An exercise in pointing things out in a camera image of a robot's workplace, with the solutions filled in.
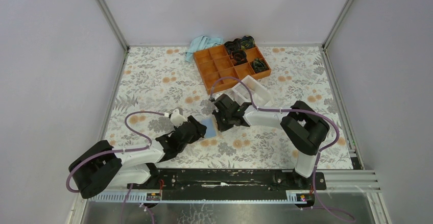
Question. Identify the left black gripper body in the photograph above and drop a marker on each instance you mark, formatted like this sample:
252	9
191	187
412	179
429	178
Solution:
198	134

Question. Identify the dark rolled band corner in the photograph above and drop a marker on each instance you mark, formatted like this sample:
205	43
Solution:
247	42

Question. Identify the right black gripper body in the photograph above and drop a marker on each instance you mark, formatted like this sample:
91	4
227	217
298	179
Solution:
223	121

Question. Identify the dark rolled band top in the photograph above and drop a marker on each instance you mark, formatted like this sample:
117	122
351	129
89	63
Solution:
231	46

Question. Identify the beige card holder wallet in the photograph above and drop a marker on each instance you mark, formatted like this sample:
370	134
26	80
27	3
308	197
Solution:
211	128

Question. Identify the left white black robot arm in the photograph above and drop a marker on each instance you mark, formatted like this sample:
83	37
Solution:
104	165

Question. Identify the light blue cloth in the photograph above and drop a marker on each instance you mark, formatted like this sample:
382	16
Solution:
200	43

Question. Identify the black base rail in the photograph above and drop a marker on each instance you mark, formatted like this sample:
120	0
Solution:
177	184

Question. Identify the dark rolled band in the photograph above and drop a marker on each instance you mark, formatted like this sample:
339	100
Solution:
231	46
259	65
238	57

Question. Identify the dark rolled band middle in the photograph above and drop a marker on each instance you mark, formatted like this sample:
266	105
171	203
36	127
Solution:
238	57

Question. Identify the dark rolled band right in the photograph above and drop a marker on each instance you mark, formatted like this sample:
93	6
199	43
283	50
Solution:
259	65

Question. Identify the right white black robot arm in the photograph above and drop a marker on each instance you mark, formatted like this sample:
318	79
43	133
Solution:
305	128

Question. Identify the orange compartment tray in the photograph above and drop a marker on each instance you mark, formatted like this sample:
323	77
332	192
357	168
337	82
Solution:
214	63

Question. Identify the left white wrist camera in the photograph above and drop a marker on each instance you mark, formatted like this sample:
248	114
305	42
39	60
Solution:
176	117

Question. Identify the white card box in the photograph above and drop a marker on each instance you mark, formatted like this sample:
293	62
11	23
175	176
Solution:
261	96

